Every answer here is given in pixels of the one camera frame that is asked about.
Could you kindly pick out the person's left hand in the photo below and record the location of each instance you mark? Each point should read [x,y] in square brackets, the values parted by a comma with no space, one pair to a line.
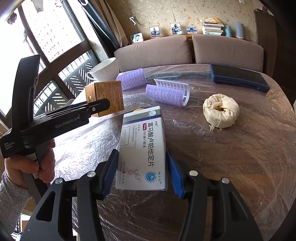
[46,171]

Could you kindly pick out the stack of books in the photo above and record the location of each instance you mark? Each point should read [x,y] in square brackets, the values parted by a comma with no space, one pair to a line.
[211,26]

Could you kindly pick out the beige curtain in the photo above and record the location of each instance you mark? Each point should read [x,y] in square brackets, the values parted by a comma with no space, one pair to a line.
[113,18]

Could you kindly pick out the small building photo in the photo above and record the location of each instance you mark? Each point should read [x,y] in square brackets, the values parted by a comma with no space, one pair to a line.
[191,30]

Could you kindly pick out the blue cylinder container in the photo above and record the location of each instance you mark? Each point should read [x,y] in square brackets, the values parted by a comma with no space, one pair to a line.
[228,30]

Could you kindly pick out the brown sofa back cushion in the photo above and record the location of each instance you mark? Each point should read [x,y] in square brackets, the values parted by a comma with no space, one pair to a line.
[226,53]
[152,53]

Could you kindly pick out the dark curtain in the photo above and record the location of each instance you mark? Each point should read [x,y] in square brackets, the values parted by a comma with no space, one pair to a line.
[99,27]

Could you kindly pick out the yellow round item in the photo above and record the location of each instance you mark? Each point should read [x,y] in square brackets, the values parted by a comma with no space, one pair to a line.
[138,109]

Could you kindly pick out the dark wooden cabinet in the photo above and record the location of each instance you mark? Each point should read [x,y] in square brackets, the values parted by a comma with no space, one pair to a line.
[270,46]

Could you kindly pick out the purple hair roller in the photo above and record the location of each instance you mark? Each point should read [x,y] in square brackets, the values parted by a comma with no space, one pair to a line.
[166,92]
[133,78]

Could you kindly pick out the white embossed cup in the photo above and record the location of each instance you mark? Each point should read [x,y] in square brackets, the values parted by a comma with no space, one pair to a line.
[104,69]

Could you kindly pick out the wide framed photo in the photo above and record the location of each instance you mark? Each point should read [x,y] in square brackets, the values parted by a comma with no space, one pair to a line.
[136,38]

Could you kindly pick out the brown cardboard box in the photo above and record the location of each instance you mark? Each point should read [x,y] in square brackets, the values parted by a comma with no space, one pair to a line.
[108,95]

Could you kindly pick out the dark blue handheld device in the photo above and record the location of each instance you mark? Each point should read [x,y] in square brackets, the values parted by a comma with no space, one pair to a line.
[240,77]

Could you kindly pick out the grey cylinder speaker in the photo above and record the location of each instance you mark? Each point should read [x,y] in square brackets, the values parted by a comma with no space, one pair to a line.
[239,30]

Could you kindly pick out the white wall hook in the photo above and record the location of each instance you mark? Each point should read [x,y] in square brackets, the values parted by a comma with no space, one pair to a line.
[133,20]

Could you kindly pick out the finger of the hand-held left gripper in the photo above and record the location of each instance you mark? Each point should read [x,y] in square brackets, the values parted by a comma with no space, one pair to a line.
[99,106]
[77,105]

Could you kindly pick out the tall standing photo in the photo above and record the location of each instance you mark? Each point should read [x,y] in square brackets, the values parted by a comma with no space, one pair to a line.
[155,32]
[176,29]

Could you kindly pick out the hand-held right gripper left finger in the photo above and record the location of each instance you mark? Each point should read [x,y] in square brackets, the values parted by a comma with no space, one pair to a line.
[109,176]

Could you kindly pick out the white medicine box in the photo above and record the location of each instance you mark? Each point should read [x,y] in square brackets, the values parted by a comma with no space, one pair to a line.
[142,148]

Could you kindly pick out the dark framed window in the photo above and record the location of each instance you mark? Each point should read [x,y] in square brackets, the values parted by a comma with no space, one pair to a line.
[48,60]

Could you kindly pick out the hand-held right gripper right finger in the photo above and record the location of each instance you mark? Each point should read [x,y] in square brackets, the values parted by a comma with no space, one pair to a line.
[175,176]

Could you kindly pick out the cream paper wad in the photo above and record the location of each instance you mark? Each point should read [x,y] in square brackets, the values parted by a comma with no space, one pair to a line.
[219,115]

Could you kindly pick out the person's left forearm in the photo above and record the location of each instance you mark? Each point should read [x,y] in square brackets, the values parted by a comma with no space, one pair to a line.
[11,199]

